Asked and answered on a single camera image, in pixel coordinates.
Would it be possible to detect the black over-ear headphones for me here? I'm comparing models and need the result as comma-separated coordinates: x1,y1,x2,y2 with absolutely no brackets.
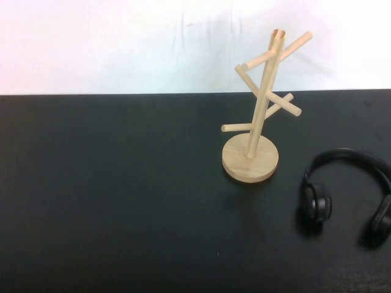
301,147,391,242

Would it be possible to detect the light wooden headphone stand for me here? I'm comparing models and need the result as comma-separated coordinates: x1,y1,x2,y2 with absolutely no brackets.
220,29,313,184

